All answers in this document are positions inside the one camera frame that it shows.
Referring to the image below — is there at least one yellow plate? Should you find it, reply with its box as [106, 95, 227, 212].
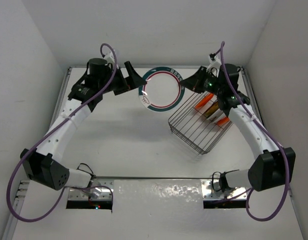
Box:
[203, 101, 219, 119]

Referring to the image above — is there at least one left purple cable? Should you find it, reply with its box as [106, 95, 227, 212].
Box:
[5, 43, 118, 221]

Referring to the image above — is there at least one metal base plate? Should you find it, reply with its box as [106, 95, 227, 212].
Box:
[67, 177, 114, 201]
[201, 178, 248, 201]

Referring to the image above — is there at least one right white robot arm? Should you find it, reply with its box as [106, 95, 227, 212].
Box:
[180, 63, 296, 192]

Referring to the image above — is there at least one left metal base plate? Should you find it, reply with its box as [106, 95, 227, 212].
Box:
[67, 177, 114, 201]

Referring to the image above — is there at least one near orange plate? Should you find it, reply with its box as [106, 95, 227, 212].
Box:
[216, 116, 230, 126]

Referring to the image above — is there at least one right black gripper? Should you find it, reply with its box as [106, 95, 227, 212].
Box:
[179, 65, 224, 96]

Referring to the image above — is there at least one green rimmed white plate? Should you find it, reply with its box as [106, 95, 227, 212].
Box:
[138, 66, 185, 113]
[208, 109, 226, 124]

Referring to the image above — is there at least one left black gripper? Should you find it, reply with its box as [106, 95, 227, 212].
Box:
[98, 61, 146, 95]

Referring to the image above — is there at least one far orange plate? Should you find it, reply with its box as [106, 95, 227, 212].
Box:
[194, 93, 214, 109]

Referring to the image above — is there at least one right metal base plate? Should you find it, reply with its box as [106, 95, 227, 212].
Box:
[201, 178, 248, 201]

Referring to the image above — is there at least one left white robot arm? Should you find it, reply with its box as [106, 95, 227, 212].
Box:
[21, 58, 147, 191]

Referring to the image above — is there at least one orange plate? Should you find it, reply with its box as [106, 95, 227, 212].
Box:
[216, 116, 230, 126]
[194, 93, 214, 109]

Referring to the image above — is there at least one wire dish rack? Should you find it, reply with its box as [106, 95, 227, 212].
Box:
[168, 92, 232, 155]

